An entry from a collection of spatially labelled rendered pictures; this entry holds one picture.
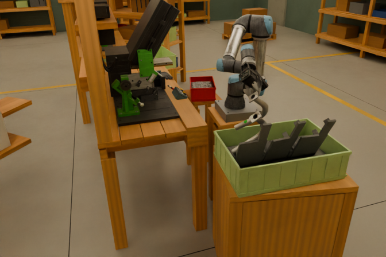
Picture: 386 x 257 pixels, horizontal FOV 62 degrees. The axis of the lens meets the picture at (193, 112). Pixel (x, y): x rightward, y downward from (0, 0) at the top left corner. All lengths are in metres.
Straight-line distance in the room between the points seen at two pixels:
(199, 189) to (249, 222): 0.65
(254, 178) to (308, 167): 0.29
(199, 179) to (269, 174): 0.77
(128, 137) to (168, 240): 0.90
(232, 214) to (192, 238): 0.87
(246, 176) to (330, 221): 0.60
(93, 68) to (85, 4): 0.33
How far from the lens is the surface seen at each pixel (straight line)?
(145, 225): 2.69
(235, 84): 2.23
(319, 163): 1.77
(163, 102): 2.46
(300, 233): 1.96
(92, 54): 1.82
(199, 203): 2.43
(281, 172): 1.68
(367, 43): 7.66
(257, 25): 2.11
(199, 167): 2.24
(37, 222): 2.99
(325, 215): 1.93
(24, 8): 10.88
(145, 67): 2.52
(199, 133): 2.10
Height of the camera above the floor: 1.85
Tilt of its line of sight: 25 degrees down
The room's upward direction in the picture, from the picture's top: 1 degrees counter-clockwise
